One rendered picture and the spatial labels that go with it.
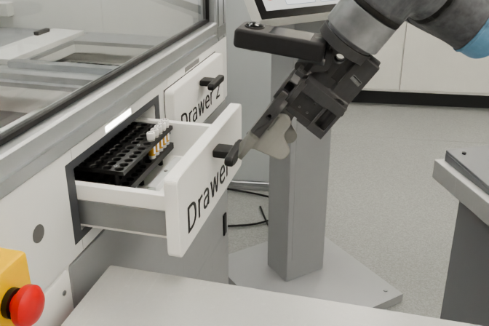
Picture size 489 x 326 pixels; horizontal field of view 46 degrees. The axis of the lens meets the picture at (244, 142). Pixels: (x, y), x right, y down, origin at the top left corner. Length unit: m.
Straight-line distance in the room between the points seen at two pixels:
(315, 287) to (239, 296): 1.24
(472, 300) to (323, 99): 0.64
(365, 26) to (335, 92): 0.09
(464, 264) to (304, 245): 0.84
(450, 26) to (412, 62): 3.07
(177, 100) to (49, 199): 0.37
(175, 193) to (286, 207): 1.19
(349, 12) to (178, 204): 0.30
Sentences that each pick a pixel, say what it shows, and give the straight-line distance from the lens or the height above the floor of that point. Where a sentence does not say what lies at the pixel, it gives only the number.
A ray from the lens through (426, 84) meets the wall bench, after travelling 3.83.
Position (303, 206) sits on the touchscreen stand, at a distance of 1.88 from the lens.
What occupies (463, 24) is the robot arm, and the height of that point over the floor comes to 1.10.
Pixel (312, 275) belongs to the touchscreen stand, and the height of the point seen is 0.04.
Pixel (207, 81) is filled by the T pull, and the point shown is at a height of 0.91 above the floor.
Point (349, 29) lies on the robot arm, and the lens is 0.68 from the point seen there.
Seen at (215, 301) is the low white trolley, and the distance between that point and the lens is 0.75.
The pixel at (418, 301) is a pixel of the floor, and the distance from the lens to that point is 2.06.
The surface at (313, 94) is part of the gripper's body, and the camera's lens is 0.70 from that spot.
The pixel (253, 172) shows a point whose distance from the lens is 2.63.
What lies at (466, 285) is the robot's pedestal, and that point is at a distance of 1.23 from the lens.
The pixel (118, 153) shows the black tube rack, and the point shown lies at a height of 0.90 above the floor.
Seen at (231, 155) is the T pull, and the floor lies 0.91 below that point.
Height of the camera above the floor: 1.22
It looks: 23 degrees down
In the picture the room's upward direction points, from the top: straight up
